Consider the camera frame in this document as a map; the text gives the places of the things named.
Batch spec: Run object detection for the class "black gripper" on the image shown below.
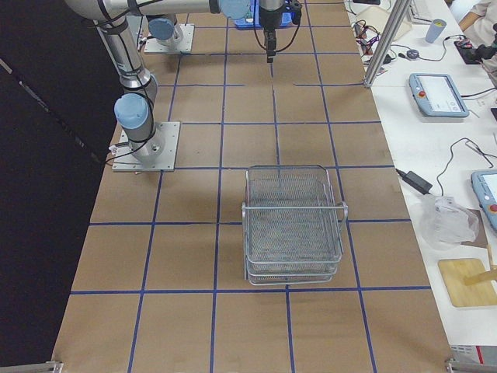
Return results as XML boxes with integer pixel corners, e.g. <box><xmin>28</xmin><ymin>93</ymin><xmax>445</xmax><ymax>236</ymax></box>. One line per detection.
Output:
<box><xmin>259</xmin><ymin>0</ymin><xmax>280</xmax><ymax>63</ymax></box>

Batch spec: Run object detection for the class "blue plastic tray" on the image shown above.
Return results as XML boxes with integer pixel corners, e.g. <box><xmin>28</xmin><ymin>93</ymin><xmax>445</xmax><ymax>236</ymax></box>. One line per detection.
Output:
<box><xmin>233</xmin><ymin>0</ymin><xmax>293</xmax><ymax>30</ymax></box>

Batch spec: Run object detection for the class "small circuit board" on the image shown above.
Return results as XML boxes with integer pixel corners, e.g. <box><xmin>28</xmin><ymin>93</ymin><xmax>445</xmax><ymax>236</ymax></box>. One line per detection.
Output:
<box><xmin>352</xmin><ymin>22</ymin><xmax>369</xmax><ymax>39</ymax></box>
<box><xmin>356</xmin><ymin>37</ymin><xmax>380</xmax><ymax>55</ymax></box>

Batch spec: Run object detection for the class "beige plastic tray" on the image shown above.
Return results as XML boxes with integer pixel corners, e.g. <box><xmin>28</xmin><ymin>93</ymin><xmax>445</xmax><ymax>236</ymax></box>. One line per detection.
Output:
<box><xmin>355</xmin><ymin>5</ymin><xmax>412</xmax><ymax>42</ymax></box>

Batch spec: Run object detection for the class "black round puck device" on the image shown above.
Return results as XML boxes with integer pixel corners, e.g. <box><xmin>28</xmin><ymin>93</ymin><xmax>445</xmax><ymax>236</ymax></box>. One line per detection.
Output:
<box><xmin>405</xmin><ymin>49</ymin><xmax>419</xmax><ymax>61</ymax></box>

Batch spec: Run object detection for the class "light blue cup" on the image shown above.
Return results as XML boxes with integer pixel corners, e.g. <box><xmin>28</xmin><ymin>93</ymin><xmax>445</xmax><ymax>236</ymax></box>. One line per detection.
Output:
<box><xmin>425</xmin><ymin>19</ymin><xmax>447</xmax><ymax>44</ymax></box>

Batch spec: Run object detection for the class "far blue teach pendant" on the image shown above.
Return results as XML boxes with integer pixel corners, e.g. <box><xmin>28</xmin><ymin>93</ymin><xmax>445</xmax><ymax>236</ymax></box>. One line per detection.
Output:
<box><xmin>408</xmin><ymin>73</ymin><xmax>469</xmax><ymax>118</ymax></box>

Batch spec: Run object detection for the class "blue teach pendant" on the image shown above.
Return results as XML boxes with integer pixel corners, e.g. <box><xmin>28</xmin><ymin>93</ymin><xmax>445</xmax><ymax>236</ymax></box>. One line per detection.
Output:
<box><xmin>408</xmin><ymin>73</ymin><xmax>469</xmax><ymax>118</ymax></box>
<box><xmin>471</xmin><ymin>170</ymin><xmax>497</xmax><ymax>231</ymax></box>

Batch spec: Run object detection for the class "black power adapter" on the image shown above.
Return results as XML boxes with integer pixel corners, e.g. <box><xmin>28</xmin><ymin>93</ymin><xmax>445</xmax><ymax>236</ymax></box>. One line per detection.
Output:
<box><xmin>396</xmin><ymin>169</ymin><xmax>433</xmax><ymax>195</ymax></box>

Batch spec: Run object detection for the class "black joystick controller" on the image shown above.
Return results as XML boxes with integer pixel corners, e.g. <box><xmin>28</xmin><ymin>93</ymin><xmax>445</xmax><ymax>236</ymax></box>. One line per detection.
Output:
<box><xmin>454</xmin><ymin>39</ymin><xmax>496</xmax><ymax>64</ymax></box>

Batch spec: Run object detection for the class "clear plastic bag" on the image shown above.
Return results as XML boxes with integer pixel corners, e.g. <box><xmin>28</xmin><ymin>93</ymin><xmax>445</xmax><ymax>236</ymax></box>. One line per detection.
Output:
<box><xmin>419</xmin><ymin>195</ymin><xmax>480</xmax><ymax>246</ymax></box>

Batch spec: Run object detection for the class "near blue teach pendant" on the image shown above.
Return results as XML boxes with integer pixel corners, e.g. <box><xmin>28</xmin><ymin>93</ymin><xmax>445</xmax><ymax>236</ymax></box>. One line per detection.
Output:
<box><xmin>471</xmin><ymin>170</ymin><xmax>497</xmax><ymax>231</ymax></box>

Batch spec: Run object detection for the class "wooden cutting board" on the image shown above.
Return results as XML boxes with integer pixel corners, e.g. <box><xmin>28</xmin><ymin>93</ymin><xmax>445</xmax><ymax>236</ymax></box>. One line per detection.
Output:
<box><xmin>438</xmin><ymin>258</ymin><xmax>496</xmax><ymax>308</ymax></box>

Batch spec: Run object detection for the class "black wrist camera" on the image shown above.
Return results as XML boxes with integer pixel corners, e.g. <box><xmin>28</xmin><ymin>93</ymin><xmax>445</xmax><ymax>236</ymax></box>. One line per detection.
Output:
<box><xmin>288</xmin><ymin>0</ymin><xmax>302</xmax><ymax>26</ymax></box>

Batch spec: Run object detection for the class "aluminium frame post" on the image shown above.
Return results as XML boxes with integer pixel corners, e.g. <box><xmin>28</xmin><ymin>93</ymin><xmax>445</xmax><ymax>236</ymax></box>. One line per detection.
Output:
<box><xmin>363</xmin><ymin>0</ymin><xmax>410</xmax><ymax>88</ymax></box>

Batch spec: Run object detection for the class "silver wire mesh shelf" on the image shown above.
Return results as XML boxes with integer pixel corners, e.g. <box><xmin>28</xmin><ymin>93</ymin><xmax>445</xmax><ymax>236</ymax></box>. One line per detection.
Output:
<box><xmin>242</xmin><ymin>165</ymin><xmax>348</xmax><ymax>286</ymax></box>

